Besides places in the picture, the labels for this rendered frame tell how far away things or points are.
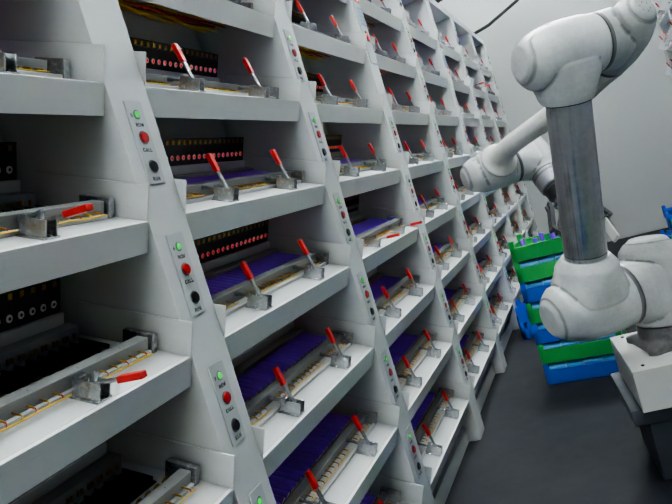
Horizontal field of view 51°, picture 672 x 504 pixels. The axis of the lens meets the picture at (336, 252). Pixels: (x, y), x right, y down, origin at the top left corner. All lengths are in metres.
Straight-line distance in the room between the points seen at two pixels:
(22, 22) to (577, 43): 1.07
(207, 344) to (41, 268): 0.30
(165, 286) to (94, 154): 0.21
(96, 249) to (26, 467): 0.28
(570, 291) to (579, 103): 0.44
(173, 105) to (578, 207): 0.96
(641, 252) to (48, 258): 1.42
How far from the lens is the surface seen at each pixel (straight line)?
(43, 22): 1.11
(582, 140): 1.68
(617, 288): 1.79
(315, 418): 1.35
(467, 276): 3.03
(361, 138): 2.34
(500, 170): 2.05
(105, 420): 0.88
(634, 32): 1.71
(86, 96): 1.01
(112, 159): 1.04
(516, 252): 2.71
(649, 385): 1.83
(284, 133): 1.67
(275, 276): 1.43
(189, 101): 1.23
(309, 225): 1.66
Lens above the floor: 0.87
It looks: 4 degrees down
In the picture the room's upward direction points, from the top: 17 degrees counter-clockwise
